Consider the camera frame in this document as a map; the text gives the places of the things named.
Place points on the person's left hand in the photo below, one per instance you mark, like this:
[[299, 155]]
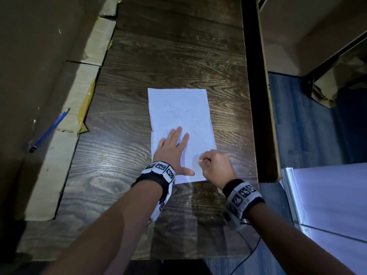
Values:
[[170, 154]]

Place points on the person's right hand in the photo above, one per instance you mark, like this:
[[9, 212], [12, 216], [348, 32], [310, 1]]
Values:
[[219, 168]]

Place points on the white paper sheet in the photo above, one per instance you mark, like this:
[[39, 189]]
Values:
[[177, 105]]

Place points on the person's left forearm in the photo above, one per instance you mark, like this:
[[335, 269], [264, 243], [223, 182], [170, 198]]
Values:
[[109, 234]]

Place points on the person's right forearm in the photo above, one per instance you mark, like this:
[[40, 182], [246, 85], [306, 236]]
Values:
[[286, 246]]

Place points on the person's dark trousers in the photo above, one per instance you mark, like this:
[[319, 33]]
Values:
[[172, 269]]

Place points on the black white marker wristband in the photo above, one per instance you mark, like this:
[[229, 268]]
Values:
[[160, 168], [243, 196]]

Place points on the white panel with metal edge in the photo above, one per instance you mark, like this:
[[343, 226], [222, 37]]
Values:
[[335, 203]]

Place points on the blue pencil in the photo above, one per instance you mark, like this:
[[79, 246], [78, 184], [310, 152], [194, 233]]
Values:
[[48, 131]]

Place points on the brown cardboard box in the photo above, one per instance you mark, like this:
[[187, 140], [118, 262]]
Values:
[[28, 83]]

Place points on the tan wooden cabinet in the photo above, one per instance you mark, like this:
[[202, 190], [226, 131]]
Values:
[[301, 31]]

